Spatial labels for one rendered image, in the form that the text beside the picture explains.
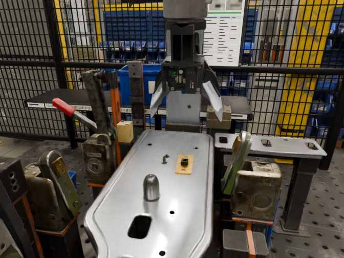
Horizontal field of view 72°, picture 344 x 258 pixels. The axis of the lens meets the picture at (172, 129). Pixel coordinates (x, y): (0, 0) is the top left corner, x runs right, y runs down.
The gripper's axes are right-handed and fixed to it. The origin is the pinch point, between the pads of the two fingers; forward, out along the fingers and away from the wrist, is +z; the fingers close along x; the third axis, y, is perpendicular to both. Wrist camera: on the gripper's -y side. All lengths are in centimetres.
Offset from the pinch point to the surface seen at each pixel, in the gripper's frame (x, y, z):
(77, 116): -25.7, 0.8, 0.7
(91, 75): -20.2, 0.7, -9.3
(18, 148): -214, -151, 128
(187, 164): 0.6, 2.0, 11.1
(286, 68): 34, -55, 3
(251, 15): 33, -176, -9
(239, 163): 11.5, 7.9, 5.1
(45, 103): -60, -31, 13
